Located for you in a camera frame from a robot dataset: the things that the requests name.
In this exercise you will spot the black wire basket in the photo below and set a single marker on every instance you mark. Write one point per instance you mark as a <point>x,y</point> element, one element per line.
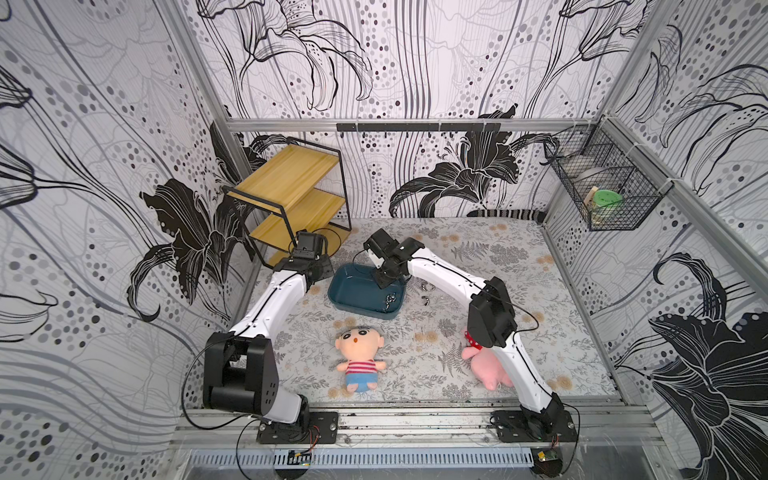
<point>586,159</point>

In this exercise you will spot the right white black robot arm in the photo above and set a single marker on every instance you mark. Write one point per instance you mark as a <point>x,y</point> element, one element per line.
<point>491,317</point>

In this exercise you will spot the black wall rail bar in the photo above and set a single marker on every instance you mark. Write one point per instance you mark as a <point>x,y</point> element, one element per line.
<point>417,127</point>

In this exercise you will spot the wooden shelf black metal frame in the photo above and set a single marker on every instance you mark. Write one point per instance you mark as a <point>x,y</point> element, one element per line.
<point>302,188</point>

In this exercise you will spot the pink plush toy red hat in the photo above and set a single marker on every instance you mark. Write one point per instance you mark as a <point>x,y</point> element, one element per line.
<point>484,365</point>

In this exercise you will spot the white slotted cable duct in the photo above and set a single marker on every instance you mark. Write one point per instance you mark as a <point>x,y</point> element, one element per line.
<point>366,458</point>

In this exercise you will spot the green round lid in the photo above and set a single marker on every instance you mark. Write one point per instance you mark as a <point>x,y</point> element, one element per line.
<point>606,198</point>

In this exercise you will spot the boy plush doll striped shirt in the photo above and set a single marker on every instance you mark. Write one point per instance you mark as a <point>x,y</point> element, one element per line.
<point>359,347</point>

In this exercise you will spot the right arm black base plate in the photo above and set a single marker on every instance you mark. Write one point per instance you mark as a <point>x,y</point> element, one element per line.
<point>520,426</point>

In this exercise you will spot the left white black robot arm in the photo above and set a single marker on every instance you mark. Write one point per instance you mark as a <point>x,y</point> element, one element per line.
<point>240,366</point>

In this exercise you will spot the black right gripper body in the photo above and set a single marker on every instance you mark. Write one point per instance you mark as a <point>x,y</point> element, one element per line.
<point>389,276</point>

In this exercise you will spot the teal plastic storage box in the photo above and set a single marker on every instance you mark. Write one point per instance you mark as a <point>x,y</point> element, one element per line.
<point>353,290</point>

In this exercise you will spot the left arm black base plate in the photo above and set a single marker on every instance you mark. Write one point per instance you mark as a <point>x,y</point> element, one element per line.
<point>312,428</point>

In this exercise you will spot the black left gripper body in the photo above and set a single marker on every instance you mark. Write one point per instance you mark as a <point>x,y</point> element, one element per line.
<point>323,268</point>

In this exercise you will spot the pile of silver wing nuts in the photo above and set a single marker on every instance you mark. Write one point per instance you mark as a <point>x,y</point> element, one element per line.
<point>390,299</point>

